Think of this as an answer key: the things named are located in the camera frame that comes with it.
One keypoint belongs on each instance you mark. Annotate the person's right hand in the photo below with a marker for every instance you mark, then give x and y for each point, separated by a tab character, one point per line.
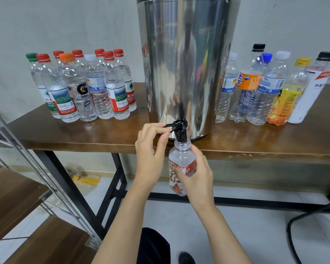
199	181

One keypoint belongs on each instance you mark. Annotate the person's left hand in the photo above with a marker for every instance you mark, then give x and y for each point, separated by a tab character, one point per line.
149	159

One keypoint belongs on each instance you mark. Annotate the white patterned label plastic bottle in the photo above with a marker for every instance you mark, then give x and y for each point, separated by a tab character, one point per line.
181	159

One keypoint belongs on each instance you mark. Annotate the white-cap blue-label bottle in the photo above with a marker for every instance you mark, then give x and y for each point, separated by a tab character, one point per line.
99	90

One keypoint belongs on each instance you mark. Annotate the orange cap clear plastic bottle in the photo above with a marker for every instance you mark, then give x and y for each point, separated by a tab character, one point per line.
80	93

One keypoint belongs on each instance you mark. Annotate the stainless steel water dispenser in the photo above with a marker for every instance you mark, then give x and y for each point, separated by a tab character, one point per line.
187	52

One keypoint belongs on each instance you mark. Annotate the green red label plastic bottle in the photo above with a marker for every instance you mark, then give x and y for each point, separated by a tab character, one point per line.
99	52

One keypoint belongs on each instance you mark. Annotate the cluster of plastic bottles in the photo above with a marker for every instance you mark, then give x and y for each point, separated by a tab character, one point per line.
275	85

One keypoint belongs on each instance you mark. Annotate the green label plastic water bottle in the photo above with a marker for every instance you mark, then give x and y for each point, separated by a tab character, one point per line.
36	77

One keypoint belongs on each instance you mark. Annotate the wooden metal shelf rack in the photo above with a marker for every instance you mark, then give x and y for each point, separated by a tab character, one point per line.
8	206

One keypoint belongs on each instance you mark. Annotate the person's left forearm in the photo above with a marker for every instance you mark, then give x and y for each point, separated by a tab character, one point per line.
126	231

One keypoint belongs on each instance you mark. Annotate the person's right forearm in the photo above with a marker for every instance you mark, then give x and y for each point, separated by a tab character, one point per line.
224	239

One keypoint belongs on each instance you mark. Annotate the person's black shoe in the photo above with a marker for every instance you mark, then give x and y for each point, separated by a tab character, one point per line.
186	258

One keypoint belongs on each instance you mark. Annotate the person's black trouser leg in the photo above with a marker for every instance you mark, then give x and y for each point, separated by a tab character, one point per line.
154	249

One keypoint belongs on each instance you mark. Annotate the yellow debris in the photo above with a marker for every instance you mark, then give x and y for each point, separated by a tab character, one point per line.
88	180

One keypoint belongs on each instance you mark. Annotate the black metal table frame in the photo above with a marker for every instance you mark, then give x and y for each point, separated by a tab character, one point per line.
247	201

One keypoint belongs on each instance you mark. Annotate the wooden stool with black frame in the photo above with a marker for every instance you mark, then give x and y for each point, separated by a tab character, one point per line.
314	217

